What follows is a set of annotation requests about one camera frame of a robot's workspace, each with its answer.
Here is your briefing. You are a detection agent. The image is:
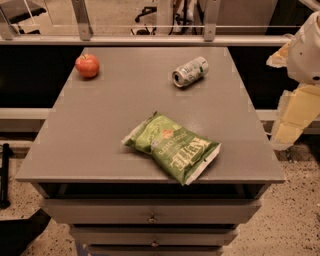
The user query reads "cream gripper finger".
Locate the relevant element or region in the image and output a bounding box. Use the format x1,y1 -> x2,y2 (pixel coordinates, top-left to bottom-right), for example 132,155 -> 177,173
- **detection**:
270,84 -> 320,150
266,43 -> 290,68

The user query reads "drawer knob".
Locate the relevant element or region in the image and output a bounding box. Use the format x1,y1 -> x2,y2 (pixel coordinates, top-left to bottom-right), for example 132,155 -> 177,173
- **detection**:
147,213 -> 158,224
150,238 -> 159,248

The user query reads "black office chair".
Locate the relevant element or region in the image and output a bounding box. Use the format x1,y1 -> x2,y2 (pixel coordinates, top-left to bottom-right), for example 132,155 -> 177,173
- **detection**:
130,6 -> 157,36

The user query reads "grey metal railing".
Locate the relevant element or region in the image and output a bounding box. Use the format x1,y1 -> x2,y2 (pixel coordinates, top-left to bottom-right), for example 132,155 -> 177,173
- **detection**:
0,0 -> 291,46

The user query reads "green kettle chips bag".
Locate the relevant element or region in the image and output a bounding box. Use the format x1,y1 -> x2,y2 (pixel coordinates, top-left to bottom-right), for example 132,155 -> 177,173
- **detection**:
122,112 -> 221,186

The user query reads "top drawer knob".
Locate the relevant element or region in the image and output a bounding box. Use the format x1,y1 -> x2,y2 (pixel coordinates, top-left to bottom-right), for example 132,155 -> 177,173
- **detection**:
147,213 -> 158,224

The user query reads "silver 7up soda can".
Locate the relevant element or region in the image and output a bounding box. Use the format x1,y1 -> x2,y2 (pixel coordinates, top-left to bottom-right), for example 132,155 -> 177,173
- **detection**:
172,56 -> 209,88

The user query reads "red apple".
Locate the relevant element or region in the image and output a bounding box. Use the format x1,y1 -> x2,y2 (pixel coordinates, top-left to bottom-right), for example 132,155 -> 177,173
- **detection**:
75,54 -> 100,78

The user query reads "grey drawer cabinet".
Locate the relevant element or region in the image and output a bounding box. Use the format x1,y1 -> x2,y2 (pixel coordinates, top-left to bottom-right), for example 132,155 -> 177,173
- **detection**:
17,47 -> 284,256

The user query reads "black stand at left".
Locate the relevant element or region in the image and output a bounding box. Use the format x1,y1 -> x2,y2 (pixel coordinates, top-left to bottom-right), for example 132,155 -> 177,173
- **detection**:
0,143 -> 13,209

